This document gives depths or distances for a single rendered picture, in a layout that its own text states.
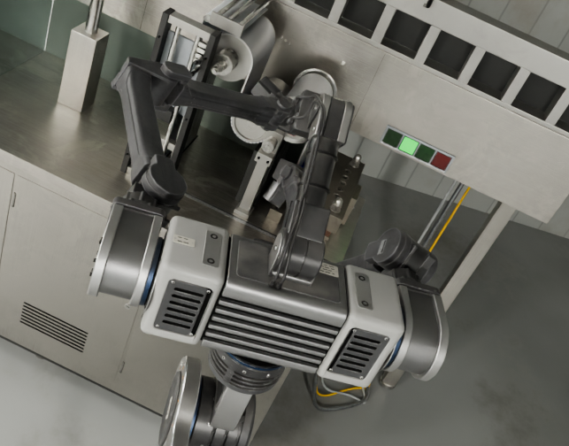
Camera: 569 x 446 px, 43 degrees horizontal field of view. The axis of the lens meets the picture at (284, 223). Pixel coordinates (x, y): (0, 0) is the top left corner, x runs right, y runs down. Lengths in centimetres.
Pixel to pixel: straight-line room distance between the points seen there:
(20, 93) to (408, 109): 128
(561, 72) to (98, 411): 194
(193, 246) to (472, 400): 260
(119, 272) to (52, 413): 168
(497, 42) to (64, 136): 138
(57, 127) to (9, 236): 39
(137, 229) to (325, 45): 140
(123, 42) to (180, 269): 169
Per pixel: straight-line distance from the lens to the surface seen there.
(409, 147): 248
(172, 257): 108
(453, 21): 234
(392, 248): 136
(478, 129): 245
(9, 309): 270
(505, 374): 383
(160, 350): 248
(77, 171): 226
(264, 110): 182
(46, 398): 279
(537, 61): 237
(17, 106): 250
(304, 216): 110
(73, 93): 252
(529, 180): 252
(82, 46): 243
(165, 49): 211
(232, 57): 212
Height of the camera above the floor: 223
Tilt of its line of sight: 35 degrees down
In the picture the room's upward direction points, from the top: 25 degrees clockwise
